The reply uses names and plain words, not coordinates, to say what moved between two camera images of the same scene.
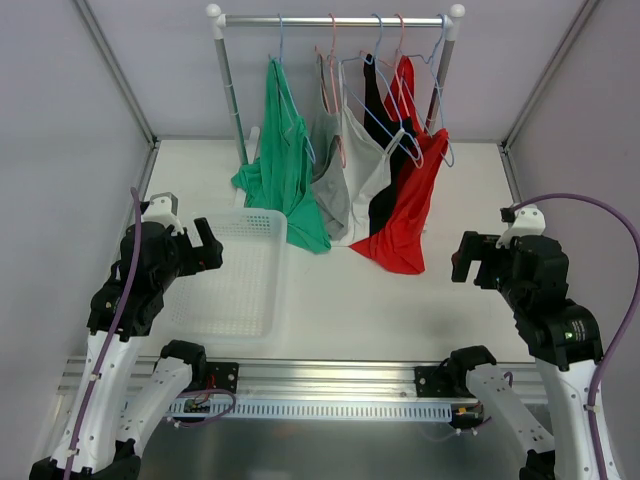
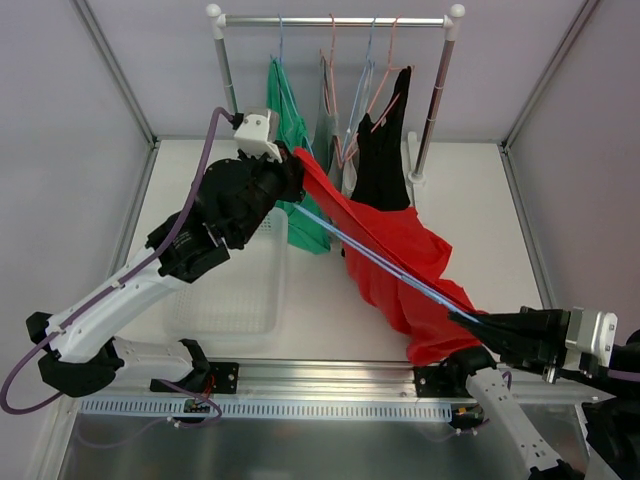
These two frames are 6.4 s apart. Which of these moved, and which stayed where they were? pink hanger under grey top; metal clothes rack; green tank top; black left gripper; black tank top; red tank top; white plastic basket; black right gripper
Moved: red tank top; black tank top; black left gripper; black right gripper
Stayed: pink hanger under grey top; white plastic basket; metal clothes rack; green tank top
